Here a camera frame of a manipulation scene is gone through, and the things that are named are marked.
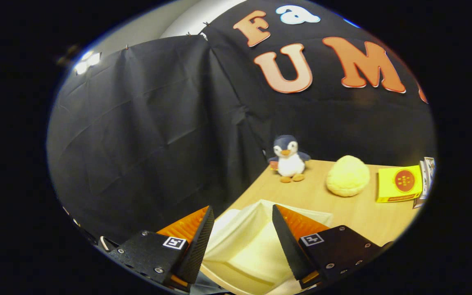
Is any cream fabric storage box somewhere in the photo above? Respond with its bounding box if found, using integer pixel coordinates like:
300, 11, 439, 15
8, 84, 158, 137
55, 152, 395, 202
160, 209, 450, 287
201, 200, 334, 295

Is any yellow book with red circle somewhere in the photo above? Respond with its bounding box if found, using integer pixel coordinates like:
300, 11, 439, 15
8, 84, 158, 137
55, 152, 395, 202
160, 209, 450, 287
376, 165, 424, 203

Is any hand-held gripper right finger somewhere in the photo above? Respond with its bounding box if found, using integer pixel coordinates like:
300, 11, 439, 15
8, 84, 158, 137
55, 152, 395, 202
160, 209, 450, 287
272, 204, 384, 289

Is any white book with pictured cover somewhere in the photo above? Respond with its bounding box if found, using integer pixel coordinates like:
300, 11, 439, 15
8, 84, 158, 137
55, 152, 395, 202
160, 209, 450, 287
424, 157, 436, 193

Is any penguin plush toy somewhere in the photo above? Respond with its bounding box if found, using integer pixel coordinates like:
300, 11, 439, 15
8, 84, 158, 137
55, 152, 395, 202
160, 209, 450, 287
268, 135, 311, 184

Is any round yellow plush cushion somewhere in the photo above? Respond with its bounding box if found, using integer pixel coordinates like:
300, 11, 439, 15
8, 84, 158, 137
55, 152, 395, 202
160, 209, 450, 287
326, 155, 371, 197

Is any ceiling light strip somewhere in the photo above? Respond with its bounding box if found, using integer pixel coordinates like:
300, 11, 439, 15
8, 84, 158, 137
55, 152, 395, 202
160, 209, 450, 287
74, 51, 102, 75

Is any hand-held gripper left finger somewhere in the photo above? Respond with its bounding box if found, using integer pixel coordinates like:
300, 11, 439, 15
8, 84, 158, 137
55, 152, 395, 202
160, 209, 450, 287
107, 206, 215, 293

